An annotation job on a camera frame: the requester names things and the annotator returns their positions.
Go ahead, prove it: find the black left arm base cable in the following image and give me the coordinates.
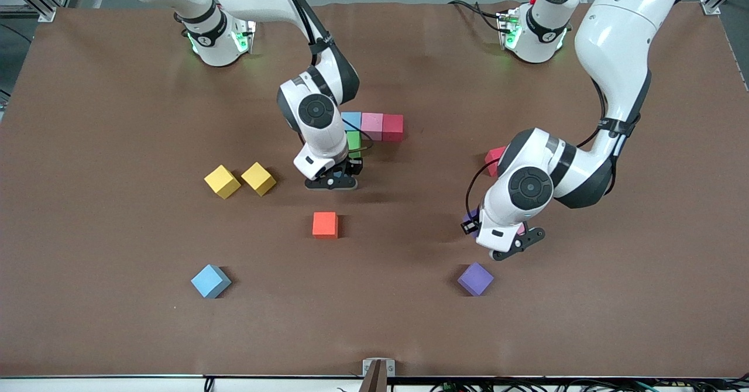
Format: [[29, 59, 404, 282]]
[[448, 0, 511, 35]]

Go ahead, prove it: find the metal pole bracket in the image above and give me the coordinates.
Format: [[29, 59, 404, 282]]
[[360, 358, 396, 392]]

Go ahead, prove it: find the red foam cube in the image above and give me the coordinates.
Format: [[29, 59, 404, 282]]
[[485, 146, 507, 178], [382, 114, 405, 142]]

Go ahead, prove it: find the yellow foam cube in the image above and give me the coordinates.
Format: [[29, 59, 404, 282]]
[[240, 161, 277, 197], [204, 165, 242, 200]]

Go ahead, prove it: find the purple foam cube with dent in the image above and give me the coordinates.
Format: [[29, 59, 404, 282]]
[[456, 262, 495, 297]]

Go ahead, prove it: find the brown table mat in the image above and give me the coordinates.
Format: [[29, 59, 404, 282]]
[[0, 0, 749, 379]]

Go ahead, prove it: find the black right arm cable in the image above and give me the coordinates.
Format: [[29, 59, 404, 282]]
[[272, 0, 375, 153]]

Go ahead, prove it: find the orange foam cube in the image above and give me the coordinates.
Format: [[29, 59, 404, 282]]
[[312, 211, 340, 240]]

